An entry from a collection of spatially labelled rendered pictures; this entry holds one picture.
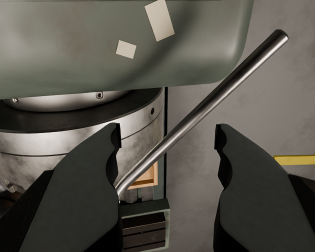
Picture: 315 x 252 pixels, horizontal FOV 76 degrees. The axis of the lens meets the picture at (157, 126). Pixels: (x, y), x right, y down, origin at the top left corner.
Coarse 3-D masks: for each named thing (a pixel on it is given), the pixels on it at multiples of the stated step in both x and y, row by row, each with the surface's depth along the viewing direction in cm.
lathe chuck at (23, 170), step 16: (160, 112) 35; (144, 128) 30; (160, 128) 37; (128, 144) 29; (144, 144) 32; (0, 160) 26; (16, 160) 25; (32, 160) 25; (48, 160) 25; (128, 160) 30; (0, 176) 30; (16, 176) 27; (32, 176) 27
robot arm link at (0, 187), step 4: (0, 184) 53; (0, 188) 54; (4, 188) 54; (0, 192) 54; (4, 192) 54; (8, 192) 54; (12, 192) 55; (16, 192) 56; (0, 196) 53; (4, 196) 53; (8, 196) 53; (12, 196) 54; (16, 196) 55; (12, 200) 54
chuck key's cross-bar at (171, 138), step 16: (272, 32) 15; (256, 48) 15; (272, 48) 15; (240, 64) 16; (256, 64) 15; (224, 80) 16; (240, 80) 16; (208, 96) 17; (224, 96) 16; (192, 112) 18; (208, 112) 17; (176, 128) 18; (160, 144) 19; (144, 160) 20; (128, 176) 21
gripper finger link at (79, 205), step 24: (96, 144) 10; (120, 144) 12; (72, 168) 8; (96, 168) 8; (48, 192) 7; (72, 192) 7; (96, 192) 7; (48, 216) 6; (72, 216) 6; (96, 216) 6; (120, 216) 7; (24, 240) 6; (48, 240) 6; (72, 240) 6; (96, 240) 6; (120, 240) 7
